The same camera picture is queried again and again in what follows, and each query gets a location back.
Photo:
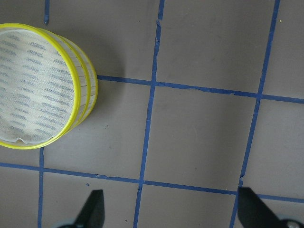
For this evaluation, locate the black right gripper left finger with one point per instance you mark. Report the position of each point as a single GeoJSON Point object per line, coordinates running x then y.
{"type": "Point", "coordinates": [92, 214]}

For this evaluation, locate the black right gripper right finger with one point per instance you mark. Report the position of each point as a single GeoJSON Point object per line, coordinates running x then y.
{"type": "Point", "coordinates": [254, 213]}

